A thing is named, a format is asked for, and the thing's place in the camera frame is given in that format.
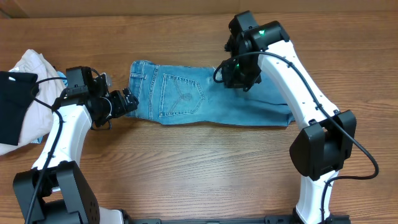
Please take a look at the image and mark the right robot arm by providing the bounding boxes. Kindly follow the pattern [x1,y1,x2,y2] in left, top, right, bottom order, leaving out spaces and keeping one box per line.
[213,11,356,223]

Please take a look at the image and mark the light blue denim jeans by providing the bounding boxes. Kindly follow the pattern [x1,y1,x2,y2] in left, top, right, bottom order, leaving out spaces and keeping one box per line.
[129,60,294,126]

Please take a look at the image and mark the folded black garment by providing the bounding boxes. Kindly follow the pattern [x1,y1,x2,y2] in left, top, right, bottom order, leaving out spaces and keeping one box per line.
[1,71,38,146]

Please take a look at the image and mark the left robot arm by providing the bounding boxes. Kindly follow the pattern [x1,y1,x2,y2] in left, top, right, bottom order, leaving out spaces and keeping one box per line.
[13,67,139,224]

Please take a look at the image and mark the folded cream white garment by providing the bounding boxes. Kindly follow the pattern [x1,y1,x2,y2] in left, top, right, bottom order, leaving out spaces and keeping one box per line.
[0,49,67,156]

